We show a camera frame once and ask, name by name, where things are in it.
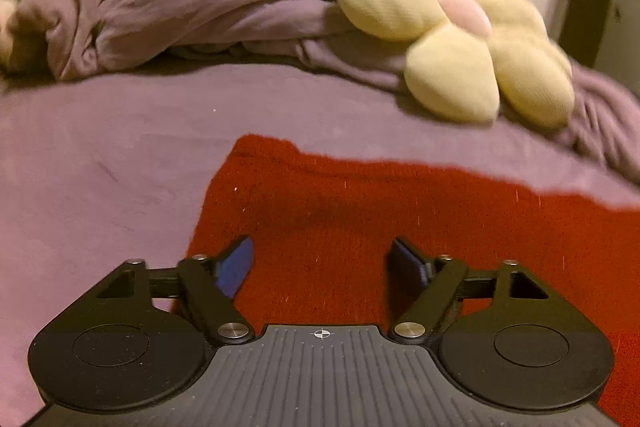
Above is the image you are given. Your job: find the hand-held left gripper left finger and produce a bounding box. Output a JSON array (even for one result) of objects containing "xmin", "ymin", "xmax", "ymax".
[{"xmin": 94, "ymin": 234, "xmax": 256, "ymax": 346}]

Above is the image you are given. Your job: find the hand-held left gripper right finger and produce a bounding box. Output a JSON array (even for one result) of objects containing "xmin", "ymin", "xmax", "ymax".
[{"xmin": 387, "ymin": 236, "xmax": 549, "ymax": 346}]

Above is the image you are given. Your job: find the red knit cardigan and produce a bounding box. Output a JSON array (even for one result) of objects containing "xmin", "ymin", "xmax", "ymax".
[{"xmin": 172, "ymin": 134, "xmax": 640, "ymax": 427}]

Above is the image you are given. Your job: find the purple bed sheet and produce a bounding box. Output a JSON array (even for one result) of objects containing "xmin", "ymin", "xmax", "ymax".
[{"xmin": 0, "ymin": 57, "xmax": 640, "ymax": 427}]

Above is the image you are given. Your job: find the cream flower-shaped cushion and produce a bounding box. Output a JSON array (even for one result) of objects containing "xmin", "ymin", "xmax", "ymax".
[{"xmin": 330, "ymin": 0, "xmax": 576, "ymax": 130}]

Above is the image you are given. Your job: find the crumpled purple duvet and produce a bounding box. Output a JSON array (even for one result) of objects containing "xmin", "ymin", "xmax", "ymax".
[{"xmin": 7, "ymin": 0, "xmax": 640, "ymax": 188}]

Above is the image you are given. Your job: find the white plush toy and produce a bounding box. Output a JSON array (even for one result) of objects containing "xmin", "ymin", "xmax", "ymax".
[{"xmin": 0, "ymin": 0, "xmax": 51, "ymax": 75}]

